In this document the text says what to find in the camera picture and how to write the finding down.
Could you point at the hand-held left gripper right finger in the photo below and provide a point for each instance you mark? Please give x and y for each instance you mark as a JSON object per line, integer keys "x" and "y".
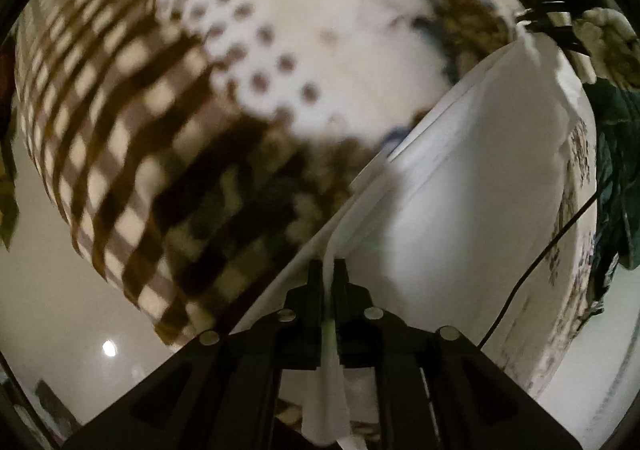
{"x": 341, "y": 295}

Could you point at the person's right hand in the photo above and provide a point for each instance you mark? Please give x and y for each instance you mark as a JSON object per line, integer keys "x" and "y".
{"x": 607, "y": 42}

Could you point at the brown checked printed blanket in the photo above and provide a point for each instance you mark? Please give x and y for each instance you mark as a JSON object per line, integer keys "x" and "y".
{"x": 150, "y": 120}

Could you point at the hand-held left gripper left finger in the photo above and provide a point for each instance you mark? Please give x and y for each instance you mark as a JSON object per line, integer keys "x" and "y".
{"x": 316, "y": 295}

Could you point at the white small garment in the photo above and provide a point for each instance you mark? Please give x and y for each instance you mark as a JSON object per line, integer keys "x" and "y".
{"x": 465, "y": 210}

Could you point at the person's right forearm green sleeve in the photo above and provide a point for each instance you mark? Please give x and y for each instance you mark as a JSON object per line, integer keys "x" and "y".
{"x": 617, "y": 170}

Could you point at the dark olive cloth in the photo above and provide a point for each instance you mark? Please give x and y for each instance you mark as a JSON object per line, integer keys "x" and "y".
{"x": 7, "y": 190}

